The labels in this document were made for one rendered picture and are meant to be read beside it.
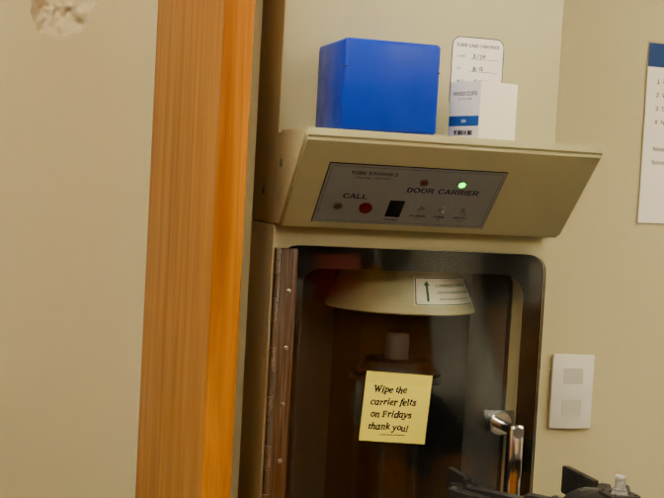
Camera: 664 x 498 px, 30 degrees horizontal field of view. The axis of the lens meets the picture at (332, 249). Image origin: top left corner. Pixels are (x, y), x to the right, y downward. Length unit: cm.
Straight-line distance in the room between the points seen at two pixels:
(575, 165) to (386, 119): 21
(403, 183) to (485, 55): 20
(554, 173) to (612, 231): 64
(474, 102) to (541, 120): 14
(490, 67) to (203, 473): 54
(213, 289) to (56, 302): 54
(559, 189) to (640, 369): 71
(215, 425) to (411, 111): 37
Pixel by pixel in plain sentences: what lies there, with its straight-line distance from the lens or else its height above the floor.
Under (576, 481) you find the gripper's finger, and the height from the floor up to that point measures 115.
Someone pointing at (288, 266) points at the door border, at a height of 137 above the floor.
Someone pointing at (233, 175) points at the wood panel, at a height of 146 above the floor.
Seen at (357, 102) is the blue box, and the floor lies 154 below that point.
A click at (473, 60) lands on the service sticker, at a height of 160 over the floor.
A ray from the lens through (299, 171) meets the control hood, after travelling 123.
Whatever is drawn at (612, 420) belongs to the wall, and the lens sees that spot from 199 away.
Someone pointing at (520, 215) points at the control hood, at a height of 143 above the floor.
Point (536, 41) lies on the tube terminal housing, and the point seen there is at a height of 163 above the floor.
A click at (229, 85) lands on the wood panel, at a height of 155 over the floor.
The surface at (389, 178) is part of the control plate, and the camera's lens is 126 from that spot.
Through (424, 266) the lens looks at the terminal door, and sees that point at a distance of 135.
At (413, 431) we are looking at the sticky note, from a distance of 137.
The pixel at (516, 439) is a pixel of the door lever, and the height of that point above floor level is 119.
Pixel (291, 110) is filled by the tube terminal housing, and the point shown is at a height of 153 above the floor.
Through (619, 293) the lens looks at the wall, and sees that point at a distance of 196.
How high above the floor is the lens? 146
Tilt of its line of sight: 3 degrees down
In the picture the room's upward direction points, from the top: 3 degrees clockwise
